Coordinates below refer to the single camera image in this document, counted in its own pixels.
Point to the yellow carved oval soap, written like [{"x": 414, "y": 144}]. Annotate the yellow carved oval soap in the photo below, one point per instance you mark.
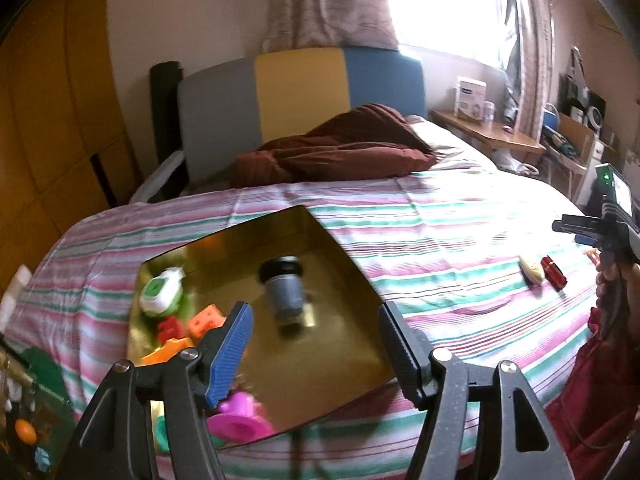
[{"x": 531, "y": 269}]

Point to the grey black cylinder bottle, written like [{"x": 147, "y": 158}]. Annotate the grey black cylinder bottle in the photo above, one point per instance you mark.
[{"x": 285, "y": 295}]

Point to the person's right hand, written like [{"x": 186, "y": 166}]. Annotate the person's right hand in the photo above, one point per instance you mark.
[{"x": 607, "y": 295}]

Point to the wooden wardrobe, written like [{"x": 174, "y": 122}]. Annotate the wooden wardrobe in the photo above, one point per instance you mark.
[{"x": 55, "y": 110}]

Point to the green plastic toy piece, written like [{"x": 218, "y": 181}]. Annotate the green plastic toy piece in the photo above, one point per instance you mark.
[{"x": 160, "y": 435}]

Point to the orange ball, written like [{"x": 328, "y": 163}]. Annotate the orange ball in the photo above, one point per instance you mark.
[{"x": 25, "y": 431}]

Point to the bright window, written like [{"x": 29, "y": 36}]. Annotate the bright window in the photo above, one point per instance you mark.
[{"x": 450, "y": 5}]

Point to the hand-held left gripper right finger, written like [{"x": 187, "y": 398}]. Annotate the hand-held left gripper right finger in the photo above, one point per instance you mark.
[{"x": 400, "y": 355}]

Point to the wooden desk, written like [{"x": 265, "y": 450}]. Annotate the wooden desk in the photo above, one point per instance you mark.
[{"x": 495, "y": 135}]

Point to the white cardboard box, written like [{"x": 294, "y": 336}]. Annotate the white cardboard box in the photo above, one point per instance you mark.
[{"x": 471, "y": 97}]

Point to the grey yellow blue headboard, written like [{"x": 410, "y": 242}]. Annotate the grey yellow blue headboard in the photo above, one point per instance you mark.
[{"x": 295, "y": 95}]

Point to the grey pillow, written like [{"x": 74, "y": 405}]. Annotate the grey pillow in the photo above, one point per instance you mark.
[{"x": 450, "y": 142}]

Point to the striped bedsheet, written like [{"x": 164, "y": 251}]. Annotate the striped bedsheet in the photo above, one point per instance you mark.
[{"x": 450, "y": 220}]

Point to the orange plastic scoop toy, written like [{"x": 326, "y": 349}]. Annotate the orange plastic scoop toy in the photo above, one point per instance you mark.
[{"x": 167, "y": 352}]

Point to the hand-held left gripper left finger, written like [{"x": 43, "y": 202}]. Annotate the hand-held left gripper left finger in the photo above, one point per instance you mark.
[{"x": 230, "y": 355}]

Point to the pink patterned curtain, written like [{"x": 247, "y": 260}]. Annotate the pink patterned curtain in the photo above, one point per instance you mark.
[{"x": 330, "y": 0}]

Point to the brown blanket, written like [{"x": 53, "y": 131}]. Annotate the brown blanket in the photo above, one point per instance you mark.
[{"x": 340, "y": 150}]

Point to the orange cheese wedge toy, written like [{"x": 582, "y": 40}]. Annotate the orange cheese wedge toy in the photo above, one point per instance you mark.
[{"x": 205, "y": 322}]

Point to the red plastic block toy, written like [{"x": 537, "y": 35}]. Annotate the red plastic block toy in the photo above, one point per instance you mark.
[{"x": 170, "y": 330}]

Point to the green white plastic toy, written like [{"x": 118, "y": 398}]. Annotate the green white plastic toy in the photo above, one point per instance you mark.
[{"x": 160, "y": 295}]

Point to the small clear jar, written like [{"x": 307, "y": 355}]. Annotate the small clear jar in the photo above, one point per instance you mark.
[{"x": 488, "y": 111}]

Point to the gold mirrored tray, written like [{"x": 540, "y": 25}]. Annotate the gold mirrored tray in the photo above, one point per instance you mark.
[{"x": 330, "y": 320}]

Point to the pink plastic toy cup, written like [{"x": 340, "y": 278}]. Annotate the pink plastic toy cup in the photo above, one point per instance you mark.
[{"x": 240, "y": 417}]

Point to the blue container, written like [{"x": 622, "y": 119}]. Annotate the blue container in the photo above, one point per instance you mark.
[{"x": 551, "y": 119}]

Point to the black bed post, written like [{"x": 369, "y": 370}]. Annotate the black bed post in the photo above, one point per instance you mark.
[{"x": 164, "y": 110}]

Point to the red garment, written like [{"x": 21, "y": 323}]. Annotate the red garment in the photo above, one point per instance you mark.
[{"x": 595, "y": 400}]

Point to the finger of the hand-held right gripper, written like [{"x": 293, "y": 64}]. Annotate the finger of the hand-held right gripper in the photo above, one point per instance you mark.
[
  {"x": 575, "y": 223},
  {"x": 586, "y": 240}
]

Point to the white bed frame rail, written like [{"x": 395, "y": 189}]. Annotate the white bed frame rail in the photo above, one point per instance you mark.
[{"x": 160, "y": 175}]

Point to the brown cardboard box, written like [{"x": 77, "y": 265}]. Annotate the brown cardboard box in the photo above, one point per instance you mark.
[{"x": 575, "y": 140}]

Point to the small orange plastic toy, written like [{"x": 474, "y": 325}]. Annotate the small orange plastic toy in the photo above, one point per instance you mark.
[{"x": 592, "y": 255}]

